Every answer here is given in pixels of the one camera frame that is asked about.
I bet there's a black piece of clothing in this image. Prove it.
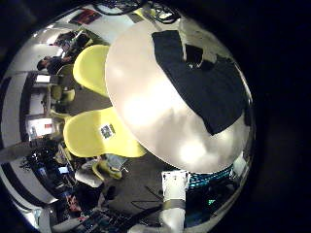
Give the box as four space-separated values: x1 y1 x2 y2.
151 29 252 136

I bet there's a black white marker tag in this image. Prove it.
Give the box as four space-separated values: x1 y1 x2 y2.
99 123 117 140

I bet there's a small yellow chair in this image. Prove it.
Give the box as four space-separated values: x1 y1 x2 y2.
91 158 124 181
50 63 78 105

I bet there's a yellow chair with marker tag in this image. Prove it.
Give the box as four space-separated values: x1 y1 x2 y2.
62 106 149 159

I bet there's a seated person in dark clothes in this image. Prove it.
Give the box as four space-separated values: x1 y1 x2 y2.
36 55 74 76

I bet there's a white board with red mark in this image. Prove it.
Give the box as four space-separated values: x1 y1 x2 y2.
26 117 54 141

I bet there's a red wall poster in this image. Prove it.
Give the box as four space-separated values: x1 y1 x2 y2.
69 9 102 25

